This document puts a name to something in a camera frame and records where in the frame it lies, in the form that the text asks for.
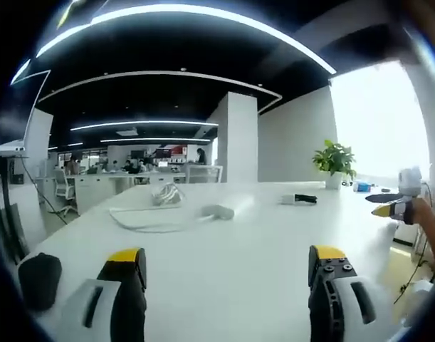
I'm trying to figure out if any white cloth on table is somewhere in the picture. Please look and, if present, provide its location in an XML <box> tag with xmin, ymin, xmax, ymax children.
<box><xmin>108</xmin><ymin>206</ymin><xmax>218</xmax><ymax>234</ymax></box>

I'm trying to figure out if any white laptop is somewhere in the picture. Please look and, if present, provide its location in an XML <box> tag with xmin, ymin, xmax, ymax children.
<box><xmin>0</xmin><ymin>69</ymin><xmax>55</xmax><ymax>155</ymax></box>

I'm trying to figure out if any white desk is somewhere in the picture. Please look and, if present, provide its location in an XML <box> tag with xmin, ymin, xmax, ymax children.
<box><xmin>16</xmin><ymin>180</ymin><xmax>435</xmax><ymax>342</ymax></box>

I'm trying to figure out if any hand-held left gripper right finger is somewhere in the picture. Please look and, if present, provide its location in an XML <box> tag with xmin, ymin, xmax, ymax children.
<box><xmin>308</xmin><ymin>244</ymin><xmax>392</xmax><ymax>342</ymax></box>

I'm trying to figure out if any crumpled clear plastic bag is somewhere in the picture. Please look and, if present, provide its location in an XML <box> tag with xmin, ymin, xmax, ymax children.
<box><xmin>150</xmin><ymin>182</ymin><xmax>186</xmax><ymax>207</ymax></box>

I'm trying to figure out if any thin black cable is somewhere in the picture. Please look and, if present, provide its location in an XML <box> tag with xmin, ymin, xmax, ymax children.
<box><xmin>392</xmin><ymin>258</ymin><xmax>435</xmax><ymax>306</ymax></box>
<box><xmin>20</xmin><ymin>155</ymin><xmax>68</xmax><ymax>226</ymax></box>

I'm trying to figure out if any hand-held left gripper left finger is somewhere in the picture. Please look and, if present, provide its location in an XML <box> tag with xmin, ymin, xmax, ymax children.
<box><xmin>60</xmin><ymin>247</ymin><xmax>149</xmax><ymax>342</ymax></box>

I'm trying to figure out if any white office chair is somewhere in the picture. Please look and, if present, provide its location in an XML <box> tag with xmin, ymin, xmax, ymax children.
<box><xmin>52</xmin><ymin>168</ymin><xmax>78</xmax><ymax>217</ymax></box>

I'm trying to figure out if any green potted plant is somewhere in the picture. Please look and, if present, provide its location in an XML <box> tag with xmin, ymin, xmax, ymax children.
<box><xmin>311</xmin><ymin>139</ymin><xmax>357</xmax><ymax>190</ymax></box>

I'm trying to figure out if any black laptop stand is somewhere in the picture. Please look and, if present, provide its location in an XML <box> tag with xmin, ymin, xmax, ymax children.
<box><xmin>0</xmin><ymin>152</ymin><xmax>30</xmax><ymax>264</ymax></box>

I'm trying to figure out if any black pouch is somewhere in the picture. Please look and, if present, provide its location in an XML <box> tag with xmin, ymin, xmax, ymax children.
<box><xmin>17</xmin><ymin>252</ymin><xmax>63</xmax><ymax>311</ymax></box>

